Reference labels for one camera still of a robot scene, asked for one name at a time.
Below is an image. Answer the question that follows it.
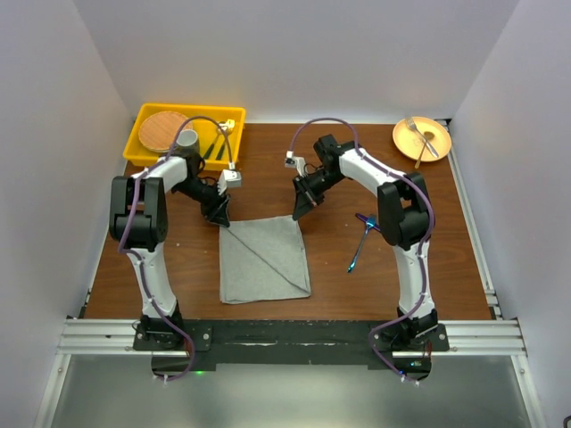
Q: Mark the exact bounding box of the silver knife on plate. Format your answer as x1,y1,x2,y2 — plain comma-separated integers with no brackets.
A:
415,131,434,169

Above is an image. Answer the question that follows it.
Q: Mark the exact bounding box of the blue metallic fork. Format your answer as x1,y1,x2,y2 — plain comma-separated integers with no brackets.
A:
347,225,371,273

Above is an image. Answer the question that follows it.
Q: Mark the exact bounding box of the blue metallic knife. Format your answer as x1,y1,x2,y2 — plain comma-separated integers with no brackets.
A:
355,213,381,233

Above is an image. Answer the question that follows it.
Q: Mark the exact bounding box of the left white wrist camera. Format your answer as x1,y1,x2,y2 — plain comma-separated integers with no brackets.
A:
217,169,243,195

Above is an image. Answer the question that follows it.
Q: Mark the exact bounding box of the silver fork on plate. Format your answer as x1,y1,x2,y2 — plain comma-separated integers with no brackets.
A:
405,117,439,158

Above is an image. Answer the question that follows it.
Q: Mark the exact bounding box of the purple cable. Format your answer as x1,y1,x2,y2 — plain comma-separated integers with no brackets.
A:
287,117,434,383
117,115,237,382

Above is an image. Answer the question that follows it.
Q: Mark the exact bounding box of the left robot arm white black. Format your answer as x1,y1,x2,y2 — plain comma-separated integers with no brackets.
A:
109,154,230,350

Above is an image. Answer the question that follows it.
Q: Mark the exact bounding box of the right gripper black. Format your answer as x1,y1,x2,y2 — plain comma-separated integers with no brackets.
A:
293,168,345,220

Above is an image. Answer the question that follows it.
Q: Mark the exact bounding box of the grey cloth napkin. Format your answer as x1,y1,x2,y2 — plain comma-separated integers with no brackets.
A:
219,216,311,305

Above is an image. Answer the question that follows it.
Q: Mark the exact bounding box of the yellow plastic bin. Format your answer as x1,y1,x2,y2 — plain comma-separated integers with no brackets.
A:
123,103,246,171

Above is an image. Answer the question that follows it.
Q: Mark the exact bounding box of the grey ceramic mug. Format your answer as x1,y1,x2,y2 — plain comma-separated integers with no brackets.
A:
176,129,200,155

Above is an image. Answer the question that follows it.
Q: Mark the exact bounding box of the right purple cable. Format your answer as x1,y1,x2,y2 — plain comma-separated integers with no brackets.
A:
287,117,434,383

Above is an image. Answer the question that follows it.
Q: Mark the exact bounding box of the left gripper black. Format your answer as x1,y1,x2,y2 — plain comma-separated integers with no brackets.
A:
172,178,230,227

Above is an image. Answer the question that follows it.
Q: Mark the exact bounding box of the round wooden plate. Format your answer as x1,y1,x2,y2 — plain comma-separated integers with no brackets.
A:
137,111,187,153

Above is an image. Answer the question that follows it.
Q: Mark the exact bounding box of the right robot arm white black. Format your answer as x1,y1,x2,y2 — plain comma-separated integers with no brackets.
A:
285,135,438,350

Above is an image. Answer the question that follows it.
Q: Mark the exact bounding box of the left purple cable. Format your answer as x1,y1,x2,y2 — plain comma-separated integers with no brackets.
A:
117,115,237,382

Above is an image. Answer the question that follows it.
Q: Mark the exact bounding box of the gold spoon black handle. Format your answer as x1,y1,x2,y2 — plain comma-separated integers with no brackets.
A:
203,121,228,160

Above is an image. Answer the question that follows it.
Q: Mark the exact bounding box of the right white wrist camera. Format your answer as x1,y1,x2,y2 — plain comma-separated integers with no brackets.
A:
285,151,307,177

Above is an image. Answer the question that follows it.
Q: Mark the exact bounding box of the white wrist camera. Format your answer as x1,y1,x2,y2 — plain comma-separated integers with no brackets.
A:
217,169,243,195
285,151,307,177

